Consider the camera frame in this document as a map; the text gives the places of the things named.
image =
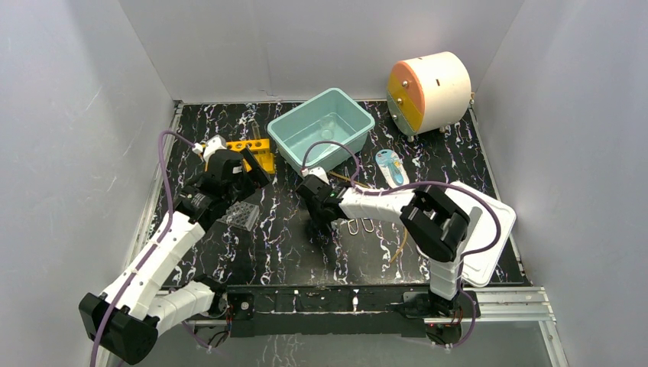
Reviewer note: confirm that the white plastic bin lid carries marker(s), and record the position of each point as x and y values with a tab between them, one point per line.
478	269

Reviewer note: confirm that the amber rubber tubing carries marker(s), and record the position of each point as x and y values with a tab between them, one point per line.
365	186

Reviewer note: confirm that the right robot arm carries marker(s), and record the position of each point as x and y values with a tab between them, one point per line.
434	221

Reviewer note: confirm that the glass beaker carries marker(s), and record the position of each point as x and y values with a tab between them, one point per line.
327	126

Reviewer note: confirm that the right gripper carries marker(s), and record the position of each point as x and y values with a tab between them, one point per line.
316	219

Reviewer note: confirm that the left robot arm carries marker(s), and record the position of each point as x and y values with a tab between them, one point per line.
128	316

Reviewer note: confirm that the blue tool in blister pack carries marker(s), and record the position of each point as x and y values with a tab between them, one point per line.
391	166

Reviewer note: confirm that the amber glass test tube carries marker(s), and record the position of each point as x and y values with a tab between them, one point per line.
256	130

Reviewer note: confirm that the white cylindrical drawer cabinet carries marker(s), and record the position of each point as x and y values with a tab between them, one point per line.
428	93

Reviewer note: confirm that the yellow test tube rack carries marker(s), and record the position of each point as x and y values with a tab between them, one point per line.
261	150

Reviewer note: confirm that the teal plastic bin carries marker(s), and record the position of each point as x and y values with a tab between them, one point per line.
303	134

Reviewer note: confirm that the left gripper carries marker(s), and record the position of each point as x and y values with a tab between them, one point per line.
248	165

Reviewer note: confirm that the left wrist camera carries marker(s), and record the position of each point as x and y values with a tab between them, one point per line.
207	148

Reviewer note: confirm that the clear plastic well rack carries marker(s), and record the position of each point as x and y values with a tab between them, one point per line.
241	215

